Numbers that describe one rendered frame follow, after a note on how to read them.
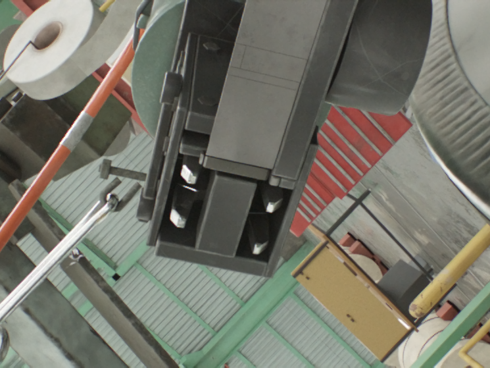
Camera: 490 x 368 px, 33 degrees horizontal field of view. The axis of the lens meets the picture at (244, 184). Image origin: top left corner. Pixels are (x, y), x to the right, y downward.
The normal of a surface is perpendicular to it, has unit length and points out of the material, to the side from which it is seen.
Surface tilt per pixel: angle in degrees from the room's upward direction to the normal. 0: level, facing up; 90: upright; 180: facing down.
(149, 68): 65
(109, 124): 125
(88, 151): 35
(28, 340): 50
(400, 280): 90
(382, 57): 74
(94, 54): 88
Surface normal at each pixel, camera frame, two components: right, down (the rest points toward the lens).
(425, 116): -0.66, -0.66
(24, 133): 0.61, -0.22
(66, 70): 0.41, 0.58
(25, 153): -0.43, 0.72
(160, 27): 0.00, 0.54
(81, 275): -0.60, 0.55
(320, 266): 0.28, 0.22
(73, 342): 0.70, -0.41
